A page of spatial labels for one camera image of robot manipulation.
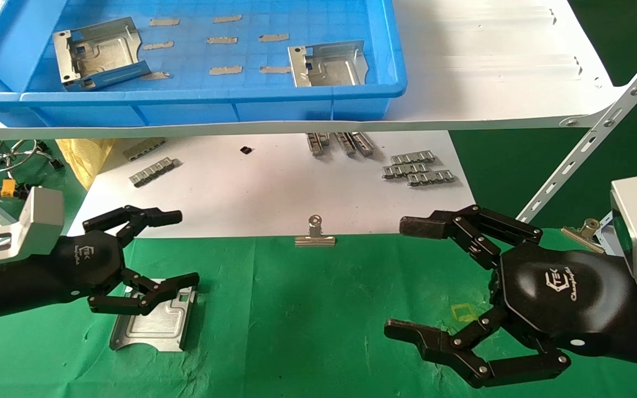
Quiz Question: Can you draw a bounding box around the blue plastic bin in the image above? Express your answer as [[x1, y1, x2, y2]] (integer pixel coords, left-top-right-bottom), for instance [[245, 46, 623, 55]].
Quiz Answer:
[[0, 0, 408, 128]]

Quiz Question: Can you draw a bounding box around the stamped sheet metal part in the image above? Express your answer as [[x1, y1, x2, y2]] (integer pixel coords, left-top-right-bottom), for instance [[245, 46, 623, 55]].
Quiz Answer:
[[288, 40, 370, 88], [53, 17, 152, 92], [109, 286, 197, 353]]

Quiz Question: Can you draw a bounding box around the green table cloth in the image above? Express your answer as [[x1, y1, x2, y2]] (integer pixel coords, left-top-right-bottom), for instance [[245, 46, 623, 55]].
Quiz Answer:
[[0, 228, 637, 398]]

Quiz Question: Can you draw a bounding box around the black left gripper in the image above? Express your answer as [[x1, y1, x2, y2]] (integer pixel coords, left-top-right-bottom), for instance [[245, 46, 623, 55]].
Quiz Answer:
[[0, 205, 200, 326]]

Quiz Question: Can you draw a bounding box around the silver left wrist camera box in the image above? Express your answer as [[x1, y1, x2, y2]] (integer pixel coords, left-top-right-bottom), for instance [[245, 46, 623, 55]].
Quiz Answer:
[[0, 186, 65, 270]]

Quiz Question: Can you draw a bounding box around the yellow cloth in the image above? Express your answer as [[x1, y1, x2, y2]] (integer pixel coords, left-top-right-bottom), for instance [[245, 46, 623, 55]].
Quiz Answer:
[[56, 138, 116, 190]]

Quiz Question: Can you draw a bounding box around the white shelf board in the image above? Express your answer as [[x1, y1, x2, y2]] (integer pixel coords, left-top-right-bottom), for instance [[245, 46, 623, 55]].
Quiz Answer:
[[0, 0, 626, 140]]

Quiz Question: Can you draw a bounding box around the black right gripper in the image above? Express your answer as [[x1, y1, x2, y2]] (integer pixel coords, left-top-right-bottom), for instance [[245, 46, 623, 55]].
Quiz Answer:
[[384, 206, 637, 389]]

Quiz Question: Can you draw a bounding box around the grey metal connector strip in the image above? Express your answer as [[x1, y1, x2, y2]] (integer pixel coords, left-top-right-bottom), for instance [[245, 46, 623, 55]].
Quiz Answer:
[[334, 133, 357, 157], [306, 133, 330, 157], [350, 132, 375, 157], [390, 151, 436, 165], [406, 170, 456, 187], [129, 157, 178, 188], [122, 138, 167, 161], [382, 163, 429, 179]]

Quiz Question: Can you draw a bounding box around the silver binder clip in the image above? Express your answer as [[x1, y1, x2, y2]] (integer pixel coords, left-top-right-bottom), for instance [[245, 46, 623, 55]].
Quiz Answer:
[[561, 218, 607, 254], [295, 214, 337, 247]]

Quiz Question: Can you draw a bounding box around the white paper sheet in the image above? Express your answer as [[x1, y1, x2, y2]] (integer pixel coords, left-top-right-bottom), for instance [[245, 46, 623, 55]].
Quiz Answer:
[[66, 131, 477, 239]]

